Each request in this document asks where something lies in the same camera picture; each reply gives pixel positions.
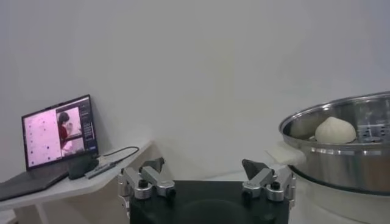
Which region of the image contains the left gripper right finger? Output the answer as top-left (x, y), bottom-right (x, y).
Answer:
top-left (241, 158), bottom-right (297, 202)

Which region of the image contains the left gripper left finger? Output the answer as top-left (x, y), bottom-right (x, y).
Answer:
top-left (118, 157), bottom-right (177, 200)

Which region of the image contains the white steamed baozi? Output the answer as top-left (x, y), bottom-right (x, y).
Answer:
top-left (314, 116), bottom-right (356, 144)

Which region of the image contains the stainless steel steamer basket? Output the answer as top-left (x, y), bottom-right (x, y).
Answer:
top-left (278, 91), bottom-right (390, 195)

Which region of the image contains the cream electric cooker pot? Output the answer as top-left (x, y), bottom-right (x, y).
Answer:
top-left (264, 142), bottom-right (390, 224)

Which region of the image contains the grey usb hub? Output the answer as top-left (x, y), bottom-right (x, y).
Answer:
top-left (84, 161), bottom-right (118, 180)

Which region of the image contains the black computer mouse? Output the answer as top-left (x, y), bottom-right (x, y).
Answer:
top-left (67, 155), bottom-right (100, 180)

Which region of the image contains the white side desk with mouse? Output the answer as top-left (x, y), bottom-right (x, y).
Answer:
top-left (0, 139), bottom-right (153, 224)

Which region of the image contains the black laptop with pink screen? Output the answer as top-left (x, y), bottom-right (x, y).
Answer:
top-left (0, 94), bottom-right (100, 201)

